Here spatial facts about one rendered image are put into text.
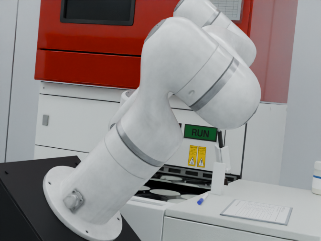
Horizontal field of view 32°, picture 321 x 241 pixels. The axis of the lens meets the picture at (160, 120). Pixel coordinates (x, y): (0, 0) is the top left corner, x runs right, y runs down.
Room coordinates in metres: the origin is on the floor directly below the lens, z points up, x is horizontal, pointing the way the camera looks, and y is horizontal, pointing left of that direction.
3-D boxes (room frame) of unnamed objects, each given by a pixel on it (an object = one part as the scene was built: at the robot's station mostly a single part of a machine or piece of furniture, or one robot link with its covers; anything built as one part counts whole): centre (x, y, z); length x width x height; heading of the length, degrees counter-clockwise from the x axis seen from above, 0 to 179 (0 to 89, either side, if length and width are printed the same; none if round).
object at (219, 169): (1.53, -0.18, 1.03); 0.06 x 0.04 x 0.13; 157
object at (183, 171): (1.93, -0.07, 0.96); 0.44 x 0.01 x 0.02; 67
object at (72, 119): (2.01, 0.09, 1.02); 0.82 x 0.03 x 0.40; 67
